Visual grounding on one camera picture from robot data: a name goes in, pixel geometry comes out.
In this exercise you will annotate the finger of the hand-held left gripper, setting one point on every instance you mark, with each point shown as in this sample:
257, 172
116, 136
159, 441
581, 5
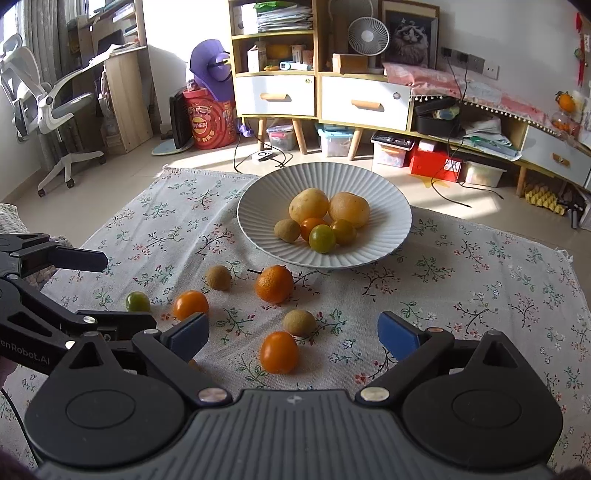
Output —
78, 261
120, 323

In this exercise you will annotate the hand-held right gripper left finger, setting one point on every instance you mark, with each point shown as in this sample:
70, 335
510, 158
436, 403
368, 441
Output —
189, 337

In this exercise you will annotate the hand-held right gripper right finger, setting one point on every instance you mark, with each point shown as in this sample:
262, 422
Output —
399, 337

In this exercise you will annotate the small green tomato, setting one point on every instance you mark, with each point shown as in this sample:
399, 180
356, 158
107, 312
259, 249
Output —
138, 302

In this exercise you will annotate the orange tomato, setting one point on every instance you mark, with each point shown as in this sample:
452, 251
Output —
189, 302
279, 352
309, 225

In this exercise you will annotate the stemmed orange mandarin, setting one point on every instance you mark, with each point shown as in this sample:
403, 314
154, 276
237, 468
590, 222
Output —
274, 285

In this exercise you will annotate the white ribbed plate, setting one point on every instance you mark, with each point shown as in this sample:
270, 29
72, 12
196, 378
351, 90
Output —
374, 240

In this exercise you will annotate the yellow-orange tomato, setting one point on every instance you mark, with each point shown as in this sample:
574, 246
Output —
346, 233

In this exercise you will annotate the large green tomato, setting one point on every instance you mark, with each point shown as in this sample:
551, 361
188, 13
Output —
322, 239

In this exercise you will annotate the yellow pear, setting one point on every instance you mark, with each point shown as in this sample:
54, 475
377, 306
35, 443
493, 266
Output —
349, 207

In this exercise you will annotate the yellow potato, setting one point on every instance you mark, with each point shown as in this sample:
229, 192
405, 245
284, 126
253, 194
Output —
308, 203

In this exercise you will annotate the floral tablecloth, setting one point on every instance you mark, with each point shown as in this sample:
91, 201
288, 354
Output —
461, 300

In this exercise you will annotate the grey knitted blanket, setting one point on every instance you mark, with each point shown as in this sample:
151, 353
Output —
11, 219

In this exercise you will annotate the light blue round board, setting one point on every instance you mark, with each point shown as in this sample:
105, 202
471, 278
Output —
168, 148

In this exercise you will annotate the white office chair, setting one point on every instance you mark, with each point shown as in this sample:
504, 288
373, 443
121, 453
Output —
51, 99

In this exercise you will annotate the wooden study desk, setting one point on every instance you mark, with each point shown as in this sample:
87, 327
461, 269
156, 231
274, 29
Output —
124, 101

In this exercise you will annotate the black flat panel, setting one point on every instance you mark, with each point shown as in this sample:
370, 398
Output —
180, 117

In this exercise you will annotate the red cardboard box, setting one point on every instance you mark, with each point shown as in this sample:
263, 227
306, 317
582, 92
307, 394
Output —
434, 164

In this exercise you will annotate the white plastic bin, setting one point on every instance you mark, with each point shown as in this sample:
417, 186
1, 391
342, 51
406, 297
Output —
482, 174

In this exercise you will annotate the clear storage box black lid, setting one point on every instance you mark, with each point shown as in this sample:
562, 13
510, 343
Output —
392, 150

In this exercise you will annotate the yellow egg tray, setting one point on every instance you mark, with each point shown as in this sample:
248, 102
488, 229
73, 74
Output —
545, 198

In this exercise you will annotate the clear storage box blue lid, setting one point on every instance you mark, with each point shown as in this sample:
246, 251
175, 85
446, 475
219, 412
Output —
337, 141

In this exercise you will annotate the grey curtain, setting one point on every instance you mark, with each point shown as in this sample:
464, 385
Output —
46, 55

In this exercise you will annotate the small purple toy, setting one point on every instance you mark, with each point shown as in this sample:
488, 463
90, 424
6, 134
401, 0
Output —
245, 130

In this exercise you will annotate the black lidded case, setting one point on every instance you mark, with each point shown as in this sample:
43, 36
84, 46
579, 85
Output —
436, 124

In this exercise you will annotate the black tool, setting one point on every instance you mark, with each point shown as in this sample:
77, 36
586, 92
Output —
572, 207

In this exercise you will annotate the pile of papers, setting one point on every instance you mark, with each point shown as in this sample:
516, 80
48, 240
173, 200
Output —
489, 136

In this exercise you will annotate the small clear storage box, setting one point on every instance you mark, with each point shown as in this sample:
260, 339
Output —
281, 137

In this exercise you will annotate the long wooden tv stand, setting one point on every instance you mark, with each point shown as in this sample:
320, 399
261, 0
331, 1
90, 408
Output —
521, 152

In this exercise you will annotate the purple hat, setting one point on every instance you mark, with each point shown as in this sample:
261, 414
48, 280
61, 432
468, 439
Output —
210, 60

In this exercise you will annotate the pink fringed cloth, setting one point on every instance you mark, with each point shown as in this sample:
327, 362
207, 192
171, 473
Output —
489, 94

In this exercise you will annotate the low wooden cabinet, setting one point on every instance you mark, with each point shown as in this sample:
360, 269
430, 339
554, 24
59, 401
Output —
364, 74

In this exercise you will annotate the white carton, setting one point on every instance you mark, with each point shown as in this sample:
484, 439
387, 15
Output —
256, 59

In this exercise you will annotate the small wooden box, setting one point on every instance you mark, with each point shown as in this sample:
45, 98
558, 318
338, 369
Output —
350, 63

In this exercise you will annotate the orange fruit ornament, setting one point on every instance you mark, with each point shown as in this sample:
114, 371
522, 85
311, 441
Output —
565, 104

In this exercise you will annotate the white blue thermometer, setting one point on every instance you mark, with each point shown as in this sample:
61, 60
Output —
291, 67

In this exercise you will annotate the orange round tin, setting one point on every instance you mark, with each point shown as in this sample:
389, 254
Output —
279, 51

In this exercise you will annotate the white shelf box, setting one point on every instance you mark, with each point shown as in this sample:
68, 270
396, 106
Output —
244, 21

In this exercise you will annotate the small white orange box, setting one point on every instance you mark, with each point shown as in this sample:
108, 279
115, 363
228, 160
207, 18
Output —
302, 54

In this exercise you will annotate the white desk fan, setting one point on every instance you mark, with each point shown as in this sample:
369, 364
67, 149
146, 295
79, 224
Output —
368, 37

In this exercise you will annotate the framed cat picture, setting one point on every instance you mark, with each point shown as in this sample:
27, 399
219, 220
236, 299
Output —
411, 34

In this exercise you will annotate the tall wooden shelf cabinet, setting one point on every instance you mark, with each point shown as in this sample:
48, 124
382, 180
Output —
318, 37

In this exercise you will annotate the red hanging ornament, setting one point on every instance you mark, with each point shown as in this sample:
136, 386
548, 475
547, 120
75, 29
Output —
581, 50

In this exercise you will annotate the wall power socket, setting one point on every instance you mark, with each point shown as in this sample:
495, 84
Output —
446, 51
468, 59
491, 70

